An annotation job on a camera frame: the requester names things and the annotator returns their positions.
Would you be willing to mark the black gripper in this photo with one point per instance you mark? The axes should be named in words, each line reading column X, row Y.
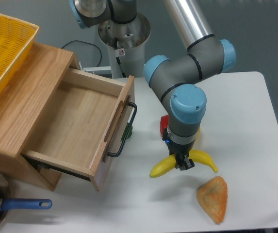
column 180, row 146

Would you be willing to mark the yellow toy banana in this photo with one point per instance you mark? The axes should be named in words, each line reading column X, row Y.
column 169, row 163

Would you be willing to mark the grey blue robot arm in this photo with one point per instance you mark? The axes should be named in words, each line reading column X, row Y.
column 173, row 82

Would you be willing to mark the open wooden top drawer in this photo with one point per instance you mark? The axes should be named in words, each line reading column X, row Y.
column 81, row 127

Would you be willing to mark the wooden drawer cabinet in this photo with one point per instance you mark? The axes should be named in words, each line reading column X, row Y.
column 21, row 105

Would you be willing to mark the yellow toy bell pepper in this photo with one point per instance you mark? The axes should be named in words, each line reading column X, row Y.
column 198, row 134

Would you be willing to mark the toy triangular pastry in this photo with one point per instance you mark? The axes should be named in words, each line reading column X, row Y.
column 212, row 196

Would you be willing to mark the red toy bell pepper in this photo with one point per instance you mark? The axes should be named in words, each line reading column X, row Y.
column 163, row 123

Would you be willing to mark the green toy bell pepper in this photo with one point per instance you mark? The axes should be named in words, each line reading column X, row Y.
column 127, row 132

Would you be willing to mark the yellow plastic basket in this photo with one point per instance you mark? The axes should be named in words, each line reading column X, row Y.
column 16, row 39

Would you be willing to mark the black metal drawer handle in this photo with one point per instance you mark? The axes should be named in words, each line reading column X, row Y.
column 118, row 153

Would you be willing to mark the white metal table frame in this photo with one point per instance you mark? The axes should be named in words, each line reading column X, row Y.
column 96, row 70

